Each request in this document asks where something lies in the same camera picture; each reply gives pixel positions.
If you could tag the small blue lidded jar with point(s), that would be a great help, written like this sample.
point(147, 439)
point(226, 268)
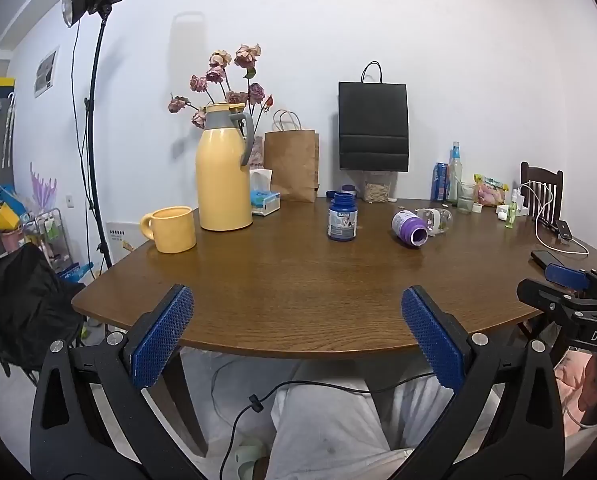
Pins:
point(347, 190)

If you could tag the blue drink can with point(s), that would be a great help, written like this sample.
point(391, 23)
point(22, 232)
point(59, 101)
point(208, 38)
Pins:
point(439, 182)

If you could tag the colourful snack packet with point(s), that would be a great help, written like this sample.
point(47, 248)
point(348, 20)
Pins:
point(491, 191)

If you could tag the purple plastic hangers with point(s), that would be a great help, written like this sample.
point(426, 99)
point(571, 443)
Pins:
point(43, 187)

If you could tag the yellow mug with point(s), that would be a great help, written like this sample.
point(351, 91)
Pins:
point(171, 228)

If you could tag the black cloth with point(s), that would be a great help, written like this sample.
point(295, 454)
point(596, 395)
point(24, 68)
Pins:
point(23, 305)

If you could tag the white charger block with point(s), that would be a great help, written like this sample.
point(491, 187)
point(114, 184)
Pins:
point(503, 210)

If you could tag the dark wooden chair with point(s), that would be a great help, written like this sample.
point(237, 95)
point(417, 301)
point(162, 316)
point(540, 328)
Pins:
point(541, 187)

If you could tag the dried pink flowers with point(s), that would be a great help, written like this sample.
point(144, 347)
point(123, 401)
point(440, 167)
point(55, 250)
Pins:
point(223, 80)

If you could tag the metal storage cart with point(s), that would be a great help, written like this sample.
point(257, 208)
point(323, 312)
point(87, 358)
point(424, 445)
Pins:
point(51, 237)

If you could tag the black phone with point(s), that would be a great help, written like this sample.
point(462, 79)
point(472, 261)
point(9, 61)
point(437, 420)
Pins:
point(546, 259)

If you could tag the clear jar of nuts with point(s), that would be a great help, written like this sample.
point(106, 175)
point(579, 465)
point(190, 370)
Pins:
point(377, 187)

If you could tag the person's right forearm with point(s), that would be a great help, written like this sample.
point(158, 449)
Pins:
point(576, 380)

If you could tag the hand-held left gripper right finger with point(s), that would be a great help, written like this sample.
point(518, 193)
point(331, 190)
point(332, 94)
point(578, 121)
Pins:
point(431, 335)

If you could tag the yellow plastic basket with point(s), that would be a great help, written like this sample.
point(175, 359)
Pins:
point(1, 216)

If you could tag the wall poster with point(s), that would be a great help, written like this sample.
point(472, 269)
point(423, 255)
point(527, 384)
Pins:
point(46, 71)

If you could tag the tall glass bottle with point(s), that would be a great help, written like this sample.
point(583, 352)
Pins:
point(455, 172)

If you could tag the yellow thermos jug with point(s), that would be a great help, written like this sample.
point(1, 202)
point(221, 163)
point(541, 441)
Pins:
point(224, 170)

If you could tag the person's slipper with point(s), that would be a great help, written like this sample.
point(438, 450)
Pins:
point(248, 460)

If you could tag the person's white trousers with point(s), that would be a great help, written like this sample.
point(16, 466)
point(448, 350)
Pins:
point(328, 425)

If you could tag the black paper bag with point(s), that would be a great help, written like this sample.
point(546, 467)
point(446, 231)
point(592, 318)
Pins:
point(373, 125)

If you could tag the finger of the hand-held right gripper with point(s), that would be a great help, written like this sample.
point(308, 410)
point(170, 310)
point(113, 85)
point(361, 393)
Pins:
point(541, 294)
point(566, 275)

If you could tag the clear plastic bottle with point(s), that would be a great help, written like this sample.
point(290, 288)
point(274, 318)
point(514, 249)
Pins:
point(437, 220)

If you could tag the brown paper bag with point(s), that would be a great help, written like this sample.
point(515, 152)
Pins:
point(292, 165)

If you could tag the black power bank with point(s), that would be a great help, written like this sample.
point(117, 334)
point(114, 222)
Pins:
point(562, 230)

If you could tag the white cardboard box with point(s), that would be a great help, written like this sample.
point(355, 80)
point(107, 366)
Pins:
point(123, 240)

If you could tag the blue supplement jar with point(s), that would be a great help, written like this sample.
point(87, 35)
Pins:
point(342, 219)

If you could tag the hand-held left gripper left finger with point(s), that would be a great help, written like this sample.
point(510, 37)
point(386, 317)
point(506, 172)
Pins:
point(163, 340)

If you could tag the purple bottle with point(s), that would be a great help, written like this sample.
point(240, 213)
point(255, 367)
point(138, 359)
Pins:
point(409, 227)

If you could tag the blue tissue box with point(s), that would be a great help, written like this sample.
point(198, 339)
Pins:
point(265, 200)

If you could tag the clear drinking glass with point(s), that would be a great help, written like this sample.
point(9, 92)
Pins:
point(465, 198)

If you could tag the black light stand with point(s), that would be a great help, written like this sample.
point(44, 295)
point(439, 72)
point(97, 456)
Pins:
point(94, 150)

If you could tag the green spray bottle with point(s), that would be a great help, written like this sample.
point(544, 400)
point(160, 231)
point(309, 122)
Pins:
point(511, 212)

